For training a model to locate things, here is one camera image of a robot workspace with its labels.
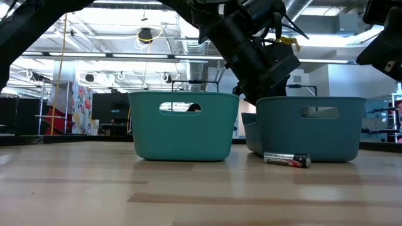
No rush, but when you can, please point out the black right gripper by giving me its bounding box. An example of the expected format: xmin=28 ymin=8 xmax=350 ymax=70
xmin=356 ymin=6 xmax=402 ymax=83

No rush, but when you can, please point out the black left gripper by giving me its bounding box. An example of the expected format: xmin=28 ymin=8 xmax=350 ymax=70
xmin=232 ymin=42 xmax=302 ymax=106

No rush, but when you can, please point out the blue grey plastic bin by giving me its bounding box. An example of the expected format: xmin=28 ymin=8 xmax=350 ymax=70
xmin=241 ymin=96 xmax=367 ymax=163

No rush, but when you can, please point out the silver black Energizer battery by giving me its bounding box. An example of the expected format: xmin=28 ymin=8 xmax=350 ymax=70
xmin=263 ymin=151 xmax=312 ymax=169

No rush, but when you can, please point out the teal green plastic bin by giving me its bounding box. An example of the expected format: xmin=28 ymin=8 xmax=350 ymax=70
xmin=128 ymin=91 xmax=240 ymax=162

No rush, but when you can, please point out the yellow tag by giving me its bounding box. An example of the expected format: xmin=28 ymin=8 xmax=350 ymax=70
xmin=275 ymin=36 xmax=302 ymax=53

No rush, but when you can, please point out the grey background monitor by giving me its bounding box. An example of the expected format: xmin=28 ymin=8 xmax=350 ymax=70
xmin=364 ymin=99 xmax=389 ymax=119

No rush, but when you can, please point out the long ceiling light strip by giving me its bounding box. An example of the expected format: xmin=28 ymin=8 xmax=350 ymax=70
xmin=20 ymin=51 xmax=350 ymax=65

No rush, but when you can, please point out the black computer monitor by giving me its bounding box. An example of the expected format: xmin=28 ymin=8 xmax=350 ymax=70
xmin=91 ymin=92 xmax=131 ymax=125

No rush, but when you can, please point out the floral pattern banner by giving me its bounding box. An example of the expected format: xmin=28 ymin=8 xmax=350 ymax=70
xmin=71 ymin=80 xmax=100 ymax=136

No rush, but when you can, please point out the grey metal rack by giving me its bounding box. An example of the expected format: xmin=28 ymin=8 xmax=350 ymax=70
xmin=34 ymin=82 xmax=70 ymax=136

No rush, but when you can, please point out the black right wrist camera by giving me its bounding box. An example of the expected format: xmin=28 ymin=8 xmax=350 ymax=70
xmin=362 ymin=0 xmax=402 ymax=26

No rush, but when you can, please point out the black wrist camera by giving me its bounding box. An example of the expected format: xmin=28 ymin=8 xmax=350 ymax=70
xmin=362 ymin=0 xmax=402 ymax=26
xmin=238 ymin=0 xmax=287 ymax=34

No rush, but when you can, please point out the black metal rig frame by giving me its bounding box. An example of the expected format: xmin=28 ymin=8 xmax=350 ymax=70
xmin=287 ymin=83 xmax=318 ymax=97

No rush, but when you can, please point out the black left camera cable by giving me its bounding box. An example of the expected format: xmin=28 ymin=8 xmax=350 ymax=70
xmin=271 ymin=11 xmax=310 ymax=41

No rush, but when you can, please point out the large silver round duct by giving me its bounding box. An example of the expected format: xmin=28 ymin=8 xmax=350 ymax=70
xmin=180 ymin=18 xmax=210 ymax=92

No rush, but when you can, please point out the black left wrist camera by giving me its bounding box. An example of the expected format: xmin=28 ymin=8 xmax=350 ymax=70
xmin=238 ymin=0 xmax=287 ymax=34

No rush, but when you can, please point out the slim silver round duct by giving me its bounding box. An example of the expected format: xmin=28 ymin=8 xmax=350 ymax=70
xmin=282 ymin=0 xmax=315 ymax=24

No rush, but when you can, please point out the black ceiling dome camera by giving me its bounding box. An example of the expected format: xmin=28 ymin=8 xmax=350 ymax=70
xmin=138 ymin=27 xmax=154 ymax=44

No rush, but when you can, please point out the black aluminium table frame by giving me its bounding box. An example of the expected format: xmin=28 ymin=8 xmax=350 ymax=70
xmin=0 ymin=134 xmax=402 ymax=153

